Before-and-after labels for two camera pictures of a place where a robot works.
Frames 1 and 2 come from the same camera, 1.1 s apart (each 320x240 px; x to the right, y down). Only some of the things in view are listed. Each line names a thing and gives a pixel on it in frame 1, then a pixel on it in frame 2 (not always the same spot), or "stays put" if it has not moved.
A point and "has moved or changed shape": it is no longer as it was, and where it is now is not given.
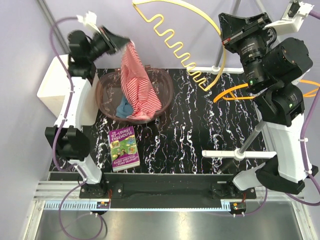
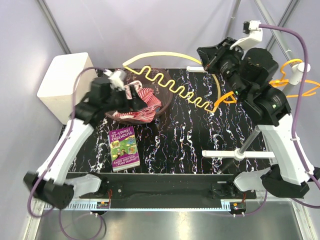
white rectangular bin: x=54 y=93 stays put
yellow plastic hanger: x=203 y=84 to x=162 y=81
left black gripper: x=114 y=42 to x=135 y=103
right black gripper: x=241 y=29 to x=210 y=56
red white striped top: x=138 y=84 has moved or changed shape
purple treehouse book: x=123 y=149 stays put
